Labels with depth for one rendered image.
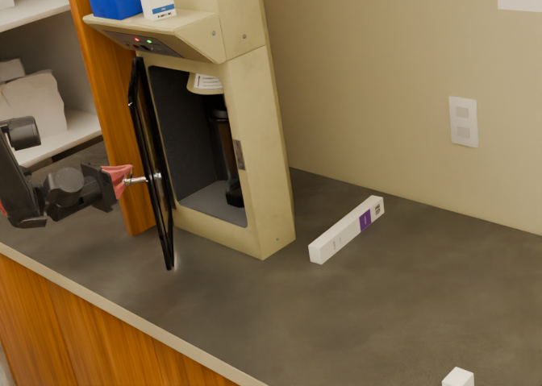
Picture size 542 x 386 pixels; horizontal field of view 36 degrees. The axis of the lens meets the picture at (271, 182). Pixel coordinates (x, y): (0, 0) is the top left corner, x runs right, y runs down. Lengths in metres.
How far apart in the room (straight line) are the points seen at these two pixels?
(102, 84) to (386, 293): 0.80
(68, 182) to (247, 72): 0.43
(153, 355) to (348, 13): 0.91
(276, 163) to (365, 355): 0.51
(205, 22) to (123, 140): 0.49
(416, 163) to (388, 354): 0.64
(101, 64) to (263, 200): 0.49
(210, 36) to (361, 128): 0.60
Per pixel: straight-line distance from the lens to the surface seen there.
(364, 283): 1.77
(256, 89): 1.78
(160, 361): 1.90
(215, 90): 1.82
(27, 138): 1.93
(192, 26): 1.65
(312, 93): 2.21
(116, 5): 1.77
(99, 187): 1.76
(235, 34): 1.72
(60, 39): 3.14
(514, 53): 1.80
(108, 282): 1.95
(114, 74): 2.00
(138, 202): 2.10
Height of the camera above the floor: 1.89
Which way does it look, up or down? 25 degrees down
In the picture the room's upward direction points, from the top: 9 degrees counter-clockwise
